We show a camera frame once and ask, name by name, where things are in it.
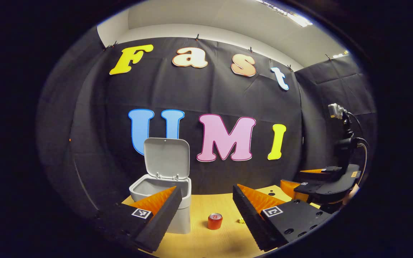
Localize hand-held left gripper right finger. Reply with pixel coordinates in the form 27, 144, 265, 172
232, 184, 332, 252

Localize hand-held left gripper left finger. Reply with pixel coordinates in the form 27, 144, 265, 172
97, 186, 183, 253

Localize red pop can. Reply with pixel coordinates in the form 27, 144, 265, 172
207, 213, 223, 230

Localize white desktop garbage bin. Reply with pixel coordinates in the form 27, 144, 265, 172
129, 137, 192, 235

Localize wooden desktop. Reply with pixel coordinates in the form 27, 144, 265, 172
122, 185, 322, 258

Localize black backdrop cloth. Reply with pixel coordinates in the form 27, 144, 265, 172
36, 25, 377, 230

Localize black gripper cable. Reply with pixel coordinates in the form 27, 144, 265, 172
346, 112, 369, 176

